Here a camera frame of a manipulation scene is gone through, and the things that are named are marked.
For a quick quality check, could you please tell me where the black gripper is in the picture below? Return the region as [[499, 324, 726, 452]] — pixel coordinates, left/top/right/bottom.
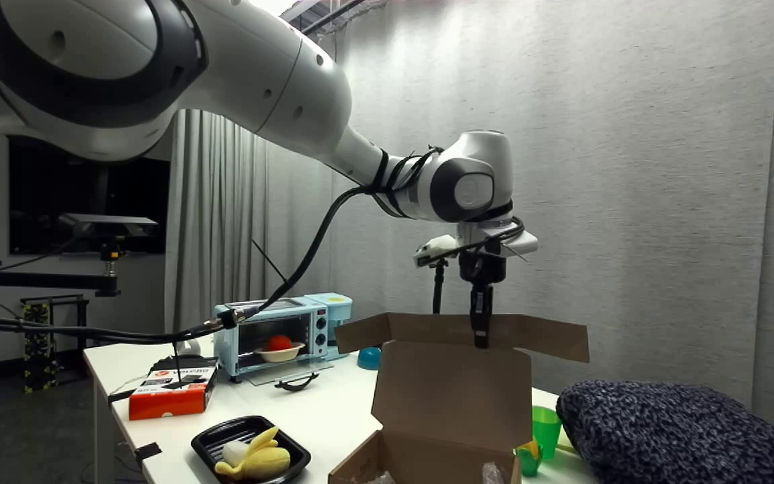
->
[[456, 251, 507, 350]]

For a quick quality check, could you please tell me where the brown cardboard box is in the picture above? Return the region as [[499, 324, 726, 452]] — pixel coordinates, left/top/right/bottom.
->
[[327, 309, 592, 484]]

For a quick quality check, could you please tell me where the orange rectangular box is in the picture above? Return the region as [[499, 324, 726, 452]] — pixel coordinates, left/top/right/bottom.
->
[[126, 382, 209, 423]]

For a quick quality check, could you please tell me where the black tripod pole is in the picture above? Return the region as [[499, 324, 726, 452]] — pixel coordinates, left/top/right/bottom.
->
[[430, 259, 448, 317]]

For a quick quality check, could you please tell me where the green plastic cup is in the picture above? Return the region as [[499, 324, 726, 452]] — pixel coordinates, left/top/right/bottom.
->
[[530, 405, 564, 465]]

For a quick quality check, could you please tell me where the light blue toaster oven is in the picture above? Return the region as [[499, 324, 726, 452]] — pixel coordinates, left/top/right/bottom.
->
[[213, 292, 354, 379]]

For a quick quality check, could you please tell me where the small white bowl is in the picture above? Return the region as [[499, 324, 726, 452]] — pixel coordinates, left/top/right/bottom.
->
[[256, 341, 307, 366]]

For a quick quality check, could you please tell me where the dark blue knit cushion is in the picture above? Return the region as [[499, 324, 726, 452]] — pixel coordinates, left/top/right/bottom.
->
[[553, 379, 774, 484]]

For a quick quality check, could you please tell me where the yellow plush peeled banana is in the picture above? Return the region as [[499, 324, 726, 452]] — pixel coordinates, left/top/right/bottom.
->
[[213, 426, 292, 484]]

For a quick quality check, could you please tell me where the black plastic tray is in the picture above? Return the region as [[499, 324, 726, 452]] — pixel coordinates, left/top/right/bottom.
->
[[188, 411, 314, 484]]

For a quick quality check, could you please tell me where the long black tape strip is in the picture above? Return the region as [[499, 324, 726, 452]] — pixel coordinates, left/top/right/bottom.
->
[[133, 440, 163, 465]]

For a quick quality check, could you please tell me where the black equipment rack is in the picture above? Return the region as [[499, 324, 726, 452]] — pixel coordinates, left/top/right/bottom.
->
[[17, 294, 95, 397]]

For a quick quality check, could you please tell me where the dark window pane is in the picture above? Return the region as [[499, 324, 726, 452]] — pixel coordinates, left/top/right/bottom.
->
[[5, 133, 173, 259]]

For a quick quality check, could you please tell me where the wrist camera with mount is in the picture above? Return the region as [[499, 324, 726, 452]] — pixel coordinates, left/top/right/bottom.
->
[[413, 223, 540, 273]]

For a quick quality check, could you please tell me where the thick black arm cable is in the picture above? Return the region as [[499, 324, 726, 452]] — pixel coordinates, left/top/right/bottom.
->
[[0, 145, 448, 350]]

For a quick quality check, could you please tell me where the black curved handle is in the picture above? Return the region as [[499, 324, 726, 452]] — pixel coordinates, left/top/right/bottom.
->
[[274, 372, 323, 397]]

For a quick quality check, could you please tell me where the grey camera on boom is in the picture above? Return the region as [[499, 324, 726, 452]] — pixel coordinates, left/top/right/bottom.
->
[[56, 210, 161, 264]]

